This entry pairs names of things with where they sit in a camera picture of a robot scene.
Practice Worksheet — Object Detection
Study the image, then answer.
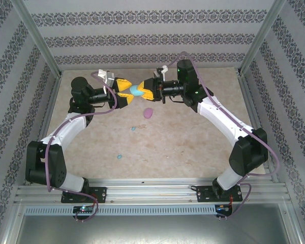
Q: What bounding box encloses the blue earbud charging case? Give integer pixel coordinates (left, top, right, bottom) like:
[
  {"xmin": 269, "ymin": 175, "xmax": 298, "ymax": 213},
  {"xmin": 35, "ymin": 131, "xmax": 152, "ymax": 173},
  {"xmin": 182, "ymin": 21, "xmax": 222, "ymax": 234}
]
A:
[{"xmin": 129, "ymin": 85, "xmax": 143, "ymax": 97}]

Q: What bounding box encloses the grey metal panel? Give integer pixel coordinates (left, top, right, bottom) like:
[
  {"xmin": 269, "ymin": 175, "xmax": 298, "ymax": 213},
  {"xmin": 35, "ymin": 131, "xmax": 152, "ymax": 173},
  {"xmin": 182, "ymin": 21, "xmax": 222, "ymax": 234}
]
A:
[{"xmin": 15, "ymin": 216, "xmax": 302, "ymax": 244}]

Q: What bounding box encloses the aluminium side rail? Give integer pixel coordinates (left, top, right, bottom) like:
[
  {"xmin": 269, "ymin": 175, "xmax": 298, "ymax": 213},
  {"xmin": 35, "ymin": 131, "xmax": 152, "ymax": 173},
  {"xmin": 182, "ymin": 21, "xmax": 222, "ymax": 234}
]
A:
[
  {"xmin": 237, "ymin": 73, "xmax": 280, "ymax": 184},
  {"xmin": 24, "ymin": 75, "xmax": 64, "ymax": 188}
]

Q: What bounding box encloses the aluminium frame post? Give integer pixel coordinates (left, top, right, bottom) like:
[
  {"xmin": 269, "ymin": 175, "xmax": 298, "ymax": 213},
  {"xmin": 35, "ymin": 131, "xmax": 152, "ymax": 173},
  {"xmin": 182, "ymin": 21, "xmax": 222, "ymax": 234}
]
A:
[
  {"xmin": 238, "ymin": 0, "xmax": 289, "ymax": 76},
  {"xmin": 11, "ymin": 0, "xmax": 62, "ymax": 77}
]

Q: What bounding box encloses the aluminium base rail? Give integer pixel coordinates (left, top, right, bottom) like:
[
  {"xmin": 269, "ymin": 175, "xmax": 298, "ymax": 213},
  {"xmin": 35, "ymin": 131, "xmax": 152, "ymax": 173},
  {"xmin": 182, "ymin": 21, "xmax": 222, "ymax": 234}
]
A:
[{"xmin": 14, "ymin": 177, "xmax": 290, "ymax": 204}]

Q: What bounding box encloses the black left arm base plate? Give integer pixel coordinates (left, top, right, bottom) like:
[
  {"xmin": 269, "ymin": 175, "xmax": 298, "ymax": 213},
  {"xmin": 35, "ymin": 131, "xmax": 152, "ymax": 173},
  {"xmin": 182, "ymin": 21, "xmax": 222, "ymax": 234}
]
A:
[{"xmin": 60, "ymin": 187, "xmax": 108, "ymax": 204}]

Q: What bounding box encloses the grey slotted cable duct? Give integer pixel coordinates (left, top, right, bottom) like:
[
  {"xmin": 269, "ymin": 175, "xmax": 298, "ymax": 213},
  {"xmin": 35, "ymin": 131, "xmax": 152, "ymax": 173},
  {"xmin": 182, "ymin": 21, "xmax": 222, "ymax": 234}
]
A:
[{"xmin": 24, "ymin": 205, "xmax": 218, "ymax": 216}]

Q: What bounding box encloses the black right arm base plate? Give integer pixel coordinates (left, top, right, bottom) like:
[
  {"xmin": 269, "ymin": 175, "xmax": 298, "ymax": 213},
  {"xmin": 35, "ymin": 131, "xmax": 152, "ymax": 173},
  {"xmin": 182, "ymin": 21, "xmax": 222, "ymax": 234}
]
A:
[{"xmin": 196, "ymin": 185, "xmax": 244, "ymax": 203}]

